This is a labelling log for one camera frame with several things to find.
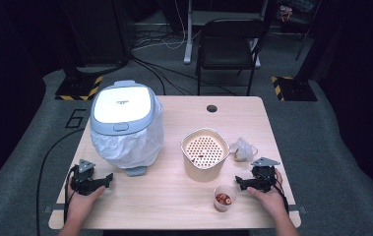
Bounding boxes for person's left hand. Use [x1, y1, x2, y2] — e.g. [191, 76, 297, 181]
[65, 176, 107, 224]

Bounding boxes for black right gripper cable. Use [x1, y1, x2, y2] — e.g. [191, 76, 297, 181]
[260, 171, 290, 214]

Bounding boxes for clear plastic cup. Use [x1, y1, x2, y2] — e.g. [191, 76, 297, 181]
[213, 183, 237, 213]

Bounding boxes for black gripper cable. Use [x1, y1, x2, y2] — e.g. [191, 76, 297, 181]
[260, 171, 290, 214]
[63, 165, 79, 224]

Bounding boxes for beige container with perforated strainer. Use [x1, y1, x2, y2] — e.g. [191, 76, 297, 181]
[180, 127, 231, 183]

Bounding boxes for white plastic bin liner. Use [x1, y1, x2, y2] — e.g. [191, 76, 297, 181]
[90, 96, 165, 170]

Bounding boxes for black folding chair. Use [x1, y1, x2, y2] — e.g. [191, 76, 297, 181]
[195, 18, 269, 96]

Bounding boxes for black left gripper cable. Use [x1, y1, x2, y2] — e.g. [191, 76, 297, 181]
[63, 165, 79, 224]

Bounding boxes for black cabinet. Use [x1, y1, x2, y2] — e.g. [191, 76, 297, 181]
[59, 0, 133, 67]

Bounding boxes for person's right hand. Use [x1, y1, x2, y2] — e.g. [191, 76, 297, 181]
[246, 168, 288, 219]

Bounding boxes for black floor cable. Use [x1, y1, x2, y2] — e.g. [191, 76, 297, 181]
[35, 127, 86, 236]

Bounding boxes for white grey pedal trash can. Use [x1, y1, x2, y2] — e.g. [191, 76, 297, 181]
[90, 80, 157, 178]

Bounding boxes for white desk frame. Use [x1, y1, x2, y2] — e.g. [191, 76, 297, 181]
[183, 0, 263, 69]

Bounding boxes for hazard striped black base plate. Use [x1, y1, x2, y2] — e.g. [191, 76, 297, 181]
[54, 76, 104, 101]
[271, 76, 319, 102]

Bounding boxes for bundle of floor cables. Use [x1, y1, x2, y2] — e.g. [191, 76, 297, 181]
[129, 19, 237, 96]

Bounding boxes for red food pieces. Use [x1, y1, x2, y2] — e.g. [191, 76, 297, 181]
[216, 193, 232, 206]

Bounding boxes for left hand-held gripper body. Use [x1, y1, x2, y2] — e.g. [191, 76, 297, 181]
[70, 159, 100, 197]

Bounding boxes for small clear plastic bag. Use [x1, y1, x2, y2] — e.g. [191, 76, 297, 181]
[228, 137, 259, 163]

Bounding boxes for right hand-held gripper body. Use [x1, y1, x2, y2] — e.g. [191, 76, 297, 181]
[250, 156, 280, 194]

